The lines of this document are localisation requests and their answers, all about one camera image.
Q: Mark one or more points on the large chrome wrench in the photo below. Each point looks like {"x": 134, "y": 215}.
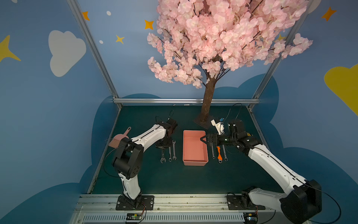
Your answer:
{"x": 163, "y": 159}

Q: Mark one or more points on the right green circuit board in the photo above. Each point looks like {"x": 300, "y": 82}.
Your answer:
{"x": 250, "y": 218}

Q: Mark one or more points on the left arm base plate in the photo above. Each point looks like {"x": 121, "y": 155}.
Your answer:
{"x": 142, "y": 201}

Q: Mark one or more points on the aluminium frame back bar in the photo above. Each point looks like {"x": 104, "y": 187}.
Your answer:
{"x": 148, "y": 101}

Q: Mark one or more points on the orange handled adjustable wrench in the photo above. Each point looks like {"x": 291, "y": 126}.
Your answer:
{"x": 219, "y": 154}

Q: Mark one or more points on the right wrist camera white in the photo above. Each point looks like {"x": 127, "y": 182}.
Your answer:
{"x": 219, "y": 126}

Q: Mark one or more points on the pink plastic storage box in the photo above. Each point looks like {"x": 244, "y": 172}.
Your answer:
{"x": 195, "y": 152}

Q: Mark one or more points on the aluminium frame left post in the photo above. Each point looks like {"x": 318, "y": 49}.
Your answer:
{"x": 77, "y": 12}

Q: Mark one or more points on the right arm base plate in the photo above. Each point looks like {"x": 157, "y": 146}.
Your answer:
{"x": 239, "y": 202}

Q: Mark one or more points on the small chrome combination wrench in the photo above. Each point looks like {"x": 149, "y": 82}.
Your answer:
{"x": 212, "y": 150}

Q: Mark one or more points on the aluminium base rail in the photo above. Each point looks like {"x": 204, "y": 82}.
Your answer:
{"x": 169, "y": 209}

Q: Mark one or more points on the green circuit board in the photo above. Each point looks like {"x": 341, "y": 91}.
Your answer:
{"x": 250, "y": 218}
{"x": 134, "y": 217}

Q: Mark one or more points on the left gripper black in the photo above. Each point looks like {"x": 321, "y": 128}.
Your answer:
{"x": 163, "y": 141}

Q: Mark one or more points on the long chrome combination wrench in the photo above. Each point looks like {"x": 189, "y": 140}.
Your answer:
{"x": 224, "y": 152}

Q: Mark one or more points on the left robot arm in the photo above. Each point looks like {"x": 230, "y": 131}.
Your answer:
{"x": 129, "y": 153}

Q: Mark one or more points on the chrome end wrench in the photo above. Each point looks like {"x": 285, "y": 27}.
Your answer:
{"x": 174, "y": 151}

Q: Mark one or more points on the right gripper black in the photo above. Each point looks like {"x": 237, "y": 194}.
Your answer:
{"x": 211, "y": 139}

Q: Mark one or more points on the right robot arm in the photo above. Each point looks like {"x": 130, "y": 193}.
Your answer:
{"x": 300, "y": 200}

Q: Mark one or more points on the left green circuit board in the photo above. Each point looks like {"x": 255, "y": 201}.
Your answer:
{"x": 134, "y": 217}

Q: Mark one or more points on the pink dustpan brush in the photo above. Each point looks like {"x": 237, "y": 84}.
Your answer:
{"x": 115, "y": 142}

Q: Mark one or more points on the pink artificial cherry tree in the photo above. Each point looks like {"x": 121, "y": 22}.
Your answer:
{"x": 202, "y": 41}

